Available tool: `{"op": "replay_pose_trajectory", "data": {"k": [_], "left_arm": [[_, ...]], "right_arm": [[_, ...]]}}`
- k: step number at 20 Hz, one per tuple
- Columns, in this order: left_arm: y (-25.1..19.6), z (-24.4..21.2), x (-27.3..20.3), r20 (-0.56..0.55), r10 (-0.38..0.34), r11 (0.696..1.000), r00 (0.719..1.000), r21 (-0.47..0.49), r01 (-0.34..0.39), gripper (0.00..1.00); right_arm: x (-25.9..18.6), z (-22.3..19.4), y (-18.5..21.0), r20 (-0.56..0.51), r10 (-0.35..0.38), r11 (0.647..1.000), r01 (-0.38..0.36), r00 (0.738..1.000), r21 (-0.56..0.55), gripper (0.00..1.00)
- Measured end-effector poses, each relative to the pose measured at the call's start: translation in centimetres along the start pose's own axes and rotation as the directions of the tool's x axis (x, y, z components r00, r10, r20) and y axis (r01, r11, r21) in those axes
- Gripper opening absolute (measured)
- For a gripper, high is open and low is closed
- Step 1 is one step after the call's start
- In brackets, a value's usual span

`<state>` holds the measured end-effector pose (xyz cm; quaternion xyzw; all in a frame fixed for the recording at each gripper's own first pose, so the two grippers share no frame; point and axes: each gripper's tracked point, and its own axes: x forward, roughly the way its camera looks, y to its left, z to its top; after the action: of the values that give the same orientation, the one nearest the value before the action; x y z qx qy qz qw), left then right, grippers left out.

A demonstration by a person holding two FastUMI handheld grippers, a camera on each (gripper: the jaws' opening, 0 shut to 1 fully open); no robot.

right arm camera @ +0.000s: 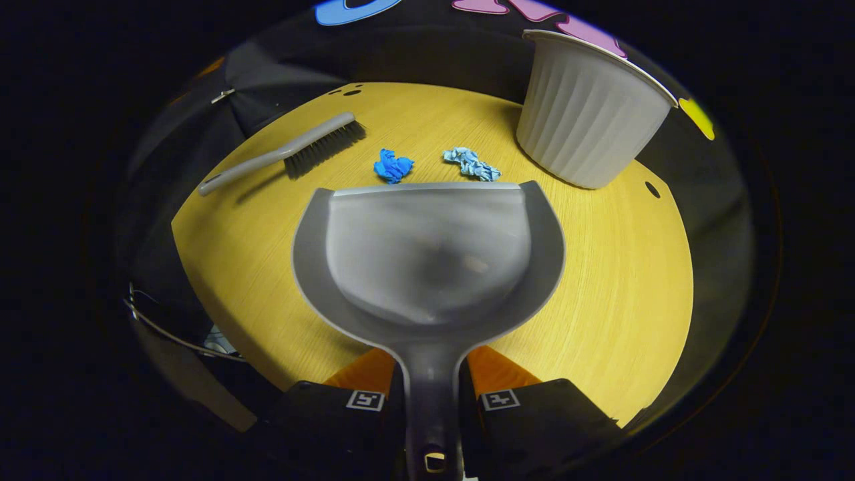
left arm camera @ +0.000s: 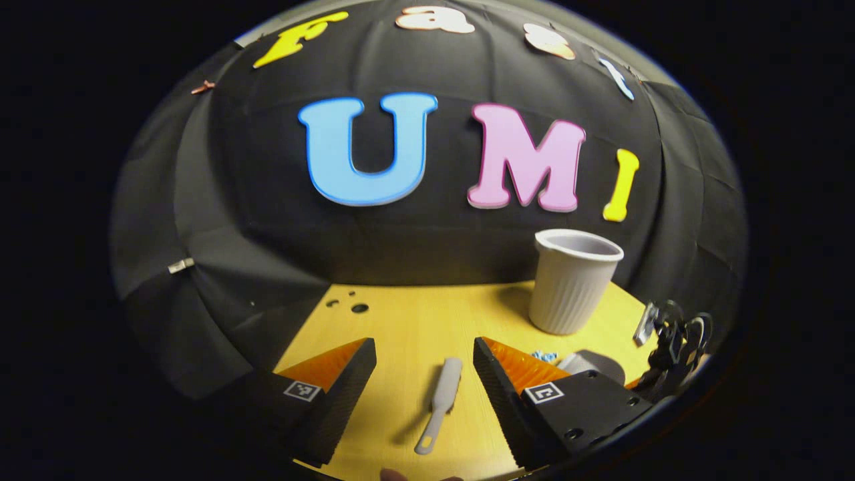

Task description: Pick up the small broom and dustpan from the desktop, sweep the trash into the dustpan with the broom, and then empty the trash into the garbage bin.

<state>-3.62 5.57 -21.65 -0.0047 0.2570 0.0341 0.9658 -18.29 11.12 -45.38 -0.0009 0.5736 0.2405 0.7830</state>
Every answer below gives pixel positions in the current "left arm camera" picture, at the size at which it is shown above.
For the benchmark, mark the small grey dustpan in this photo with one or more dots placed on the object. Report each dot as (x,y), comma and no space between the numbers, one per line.
(594,366)

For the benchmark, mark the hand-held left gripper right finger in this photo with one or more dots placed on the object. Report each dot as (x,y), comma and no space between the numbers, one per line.
(504,401)

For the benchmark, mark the small pink clip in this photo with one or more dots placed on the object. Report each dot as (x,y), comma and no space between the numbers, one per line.
(204,87)

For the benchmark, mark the blue paper trash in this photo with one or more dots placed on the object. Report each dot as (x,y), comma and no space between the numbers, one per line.
(545,356)

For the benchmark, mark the small silver clip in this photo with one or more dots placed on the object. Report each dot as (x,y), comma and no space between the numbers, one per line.
(180,266)

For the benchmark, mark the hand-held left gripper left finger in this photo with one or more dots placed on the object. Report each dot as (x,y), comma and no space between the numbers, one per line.
(344,401)

